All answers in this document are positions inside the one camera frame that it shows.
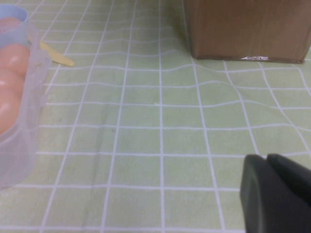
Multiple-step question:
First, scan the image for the light blue plastic bowl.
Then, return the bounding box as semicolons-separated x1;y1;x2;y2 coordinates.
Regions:
0;6;30;29

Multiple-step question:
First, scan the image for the transparent plastic egg box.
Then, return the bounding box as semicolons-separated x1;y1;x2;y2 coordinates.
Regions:
0;23;51;192

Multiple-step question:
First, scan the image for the brown cardboard box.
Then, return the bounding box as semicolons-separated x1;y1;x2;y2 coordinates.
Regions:
183;0;311;65

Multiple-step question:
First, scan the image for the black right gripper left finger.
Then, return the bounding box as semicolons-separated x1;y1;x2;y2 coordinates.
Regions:
240;154;280;233

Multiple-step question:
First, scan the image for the yellow plastic knife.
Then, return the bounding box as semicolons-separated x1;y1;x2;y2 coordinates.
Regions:
28;33;75;67

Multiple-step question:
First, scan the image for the orange plastic egg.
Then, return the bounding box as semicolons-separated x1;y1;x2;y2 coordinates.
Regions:
0;88;22;135
0;45;31;77
0;17;22;34
0;67;25;102

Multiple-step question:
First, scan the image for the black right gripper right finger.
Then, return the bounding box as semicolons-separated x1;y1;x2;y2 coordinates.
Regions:
267;153;311;233

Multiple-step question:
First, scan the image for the green checked tablecloth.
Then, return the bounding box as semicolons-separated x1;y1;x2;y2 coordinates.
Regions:
0;0;311;233

